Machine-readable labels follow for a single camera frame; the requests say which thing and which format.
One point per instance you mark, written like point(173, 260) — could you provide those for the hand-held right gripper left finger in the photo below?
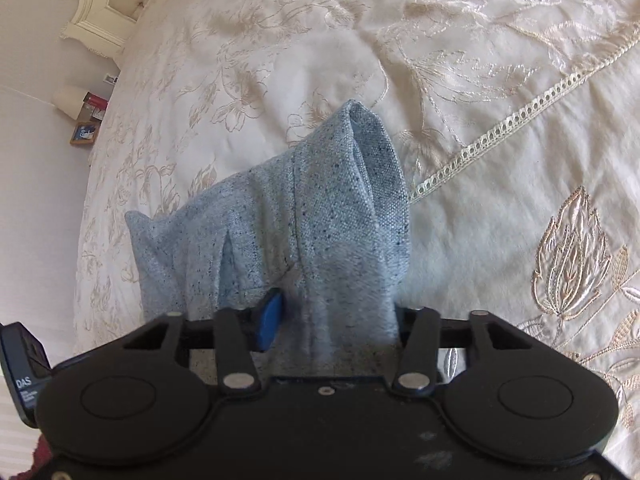
point(270, 320)

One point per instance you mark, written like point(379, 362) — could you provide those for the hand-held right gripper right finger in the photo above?
point(417, 345)

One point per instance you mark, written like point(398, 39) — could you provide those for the light blue speckled pants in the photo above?
point(325, 220)

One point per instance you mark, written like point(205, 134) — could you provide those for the white table lamp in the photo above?
point(70, 101)

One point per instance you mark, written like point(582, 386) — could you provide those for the cream embroidered bedspread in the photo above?
point(450, 60)

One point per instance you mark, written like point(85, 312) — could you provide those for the cream tufted headboard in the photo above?
point(95, 15)

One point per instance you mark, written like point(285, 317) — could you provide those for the wooden photo frame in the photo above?
point(84, 134)

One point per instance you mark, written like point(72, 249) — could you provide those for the white wall outlet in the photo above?
point(110, 79)

